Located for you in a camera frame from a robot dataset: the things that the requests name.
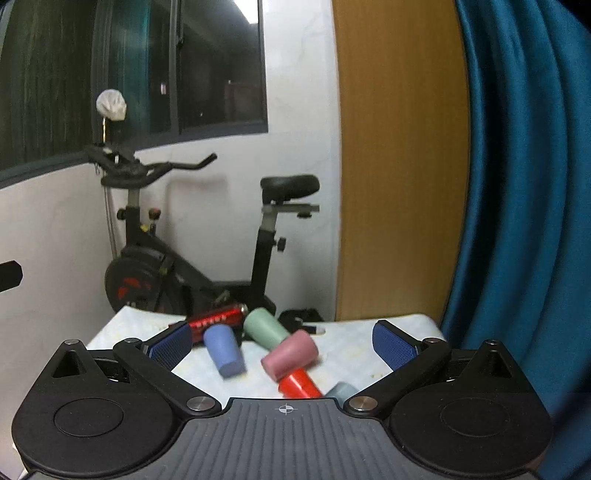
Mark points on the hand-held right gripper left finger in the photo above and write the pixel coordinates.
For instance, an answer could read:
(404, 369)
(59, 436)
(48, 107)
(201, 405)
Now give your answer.
(171, 345)

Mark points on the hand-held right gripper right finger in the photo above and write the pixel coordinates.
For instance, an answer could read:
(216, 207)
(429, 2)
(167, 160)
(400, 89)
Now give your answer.
(393, 347)

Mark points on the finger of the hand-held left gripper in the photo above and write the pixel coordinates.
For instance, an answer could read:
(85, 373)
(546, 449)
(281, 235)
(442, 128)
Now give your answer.
(10, 276)

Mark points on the light blue cup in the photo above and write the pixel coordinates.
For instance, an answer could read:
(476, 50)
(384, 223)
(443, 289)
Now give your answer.
(339, 392)

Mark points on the green cup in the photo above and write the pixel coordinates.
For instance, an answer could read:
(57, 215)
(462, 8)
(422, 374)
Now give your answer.
(265, 328)

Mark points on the pink cup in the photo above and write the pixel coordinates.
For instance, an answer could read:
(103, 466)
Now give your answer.
(291, 355)

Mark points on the red cup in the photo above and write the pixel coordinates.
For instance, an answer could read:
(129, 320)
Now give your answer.
(298, 385)

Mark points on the red can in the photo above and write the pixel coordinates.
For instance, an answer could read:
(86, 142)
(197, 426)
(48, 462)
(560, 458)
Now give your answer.
(214, 319)

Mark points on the black exercise bike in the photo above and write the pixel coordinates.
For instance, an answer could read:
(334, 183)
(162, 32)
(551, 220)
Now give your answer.
(138, 258)

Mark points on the wooden panel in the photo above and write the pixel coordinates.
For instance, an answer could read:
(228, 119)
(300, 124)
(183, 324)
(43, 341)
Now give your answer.
(397, 161)

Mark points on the teal curtain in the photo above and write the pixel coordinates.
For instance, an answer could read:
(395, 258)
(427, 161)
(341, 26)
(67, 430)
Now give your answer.
(531, 207)

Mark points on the white cloth bundle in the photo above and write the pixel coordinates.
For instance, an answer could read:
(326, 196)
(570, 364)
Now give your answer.
(111, 105)

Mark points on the dark framed window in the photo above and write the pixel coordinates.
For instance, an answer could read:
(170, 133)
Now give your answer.
(207, 69)

